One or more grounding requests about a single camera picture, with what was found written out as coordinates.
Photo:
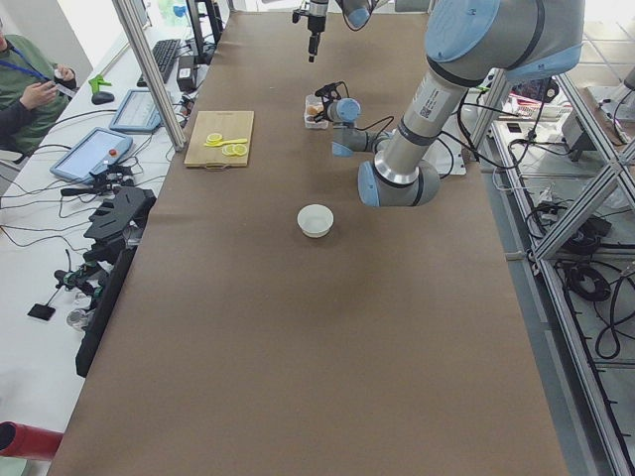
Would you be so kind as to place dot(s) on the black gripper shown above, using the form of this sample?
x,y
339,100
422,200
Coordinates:
x,y
327,108
315,24

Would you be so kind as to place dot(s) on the clear plastic egg box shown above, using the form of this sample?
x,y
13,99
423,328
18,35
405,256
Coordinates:
x,y
311,122

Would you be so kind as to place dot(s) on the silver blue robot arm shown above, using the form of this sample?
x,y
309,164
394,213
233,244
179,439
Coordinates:
x,y
355,13
463,42

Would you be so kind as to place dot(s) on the bamboo cutting board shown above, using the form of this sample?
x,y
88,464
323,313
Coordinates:
x,y
231,125

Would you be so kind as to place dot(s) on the yellow plastic knife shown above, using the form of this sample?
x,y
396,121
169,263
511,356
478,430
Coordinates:
x,y
227,142

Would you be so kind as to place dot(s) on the lemon slice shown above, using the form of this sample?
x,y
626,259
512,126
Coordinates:
x,y
234,150
214,138

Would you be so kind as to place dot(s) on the black monitor stand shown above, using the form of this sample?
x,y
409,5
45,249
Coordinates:
x,y
207,28

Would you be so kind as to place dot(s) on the white bowl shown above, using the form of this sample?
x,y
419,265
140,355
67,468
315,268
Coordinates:
x,y
315,220

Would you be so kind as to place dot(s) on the black keyboard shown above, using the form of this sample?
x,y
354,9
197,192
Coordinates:
x,y
165,53

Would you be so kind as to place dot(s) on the blue teach pendant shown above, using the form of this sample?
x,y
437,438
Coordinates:
x,y
137,114
92,155

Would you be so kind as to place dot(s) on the person in green shirt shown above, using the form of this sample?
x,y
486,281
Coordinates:
x,y
31,100

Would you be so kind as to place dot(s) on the aluminium frame post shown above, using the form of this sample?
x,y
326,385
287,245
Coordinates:
x,y
134,32

